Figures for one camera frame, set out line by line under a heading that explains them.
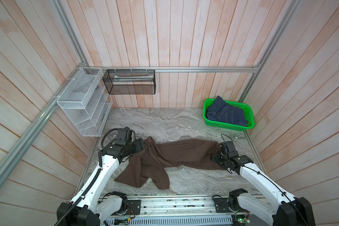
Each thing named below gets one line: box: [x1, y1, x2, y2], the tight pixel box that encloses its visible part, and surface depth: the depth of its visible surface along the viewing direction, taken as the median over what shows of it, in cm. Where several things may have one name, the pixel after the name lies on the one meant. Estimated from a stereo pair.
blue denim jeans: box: [205, 95, 250, 127], surface depth 109 cm
